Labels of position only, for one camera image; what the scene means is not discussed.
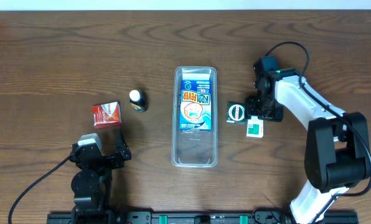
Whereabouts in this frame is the dark green round-logo box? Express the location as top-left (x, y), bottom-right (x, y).
top-left (226, 102), bottom-right (247, 124)

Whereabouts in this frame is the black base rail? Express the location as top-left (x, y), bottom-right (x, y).
top-left (47, 210), bottom-right (360, 224)

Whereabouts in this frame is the white green medicine box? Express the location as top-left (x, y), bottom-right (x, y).
top-left (246, 116), bottom-right (264, 138)

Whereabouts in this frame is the dark Woods syrup bottle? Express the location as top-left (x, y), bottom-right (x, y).
top-left (129, 90), bottom-right (148, 112)

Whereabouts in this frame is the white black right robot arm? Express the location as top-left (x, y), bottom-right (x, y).
top-left (245, 68), bottom-right (371, 223)

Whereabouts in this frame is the blue Kool Fever box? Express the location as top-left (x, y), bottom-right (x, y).
top-left (179, 80), bottom-right (212, 131)

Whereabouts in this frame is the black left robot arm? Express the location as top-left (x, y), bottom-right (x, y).
top-left (69, 129), bottom-right (131, 223)

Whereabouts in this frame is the red Panadol box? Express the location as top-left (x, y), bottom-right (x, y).
top-left (91, 101), bottom-right (122, 129)

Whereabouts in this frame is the clear plastic container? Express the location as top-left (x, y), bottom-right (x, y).
top-left (171, 67), bottom-right (218, 168)

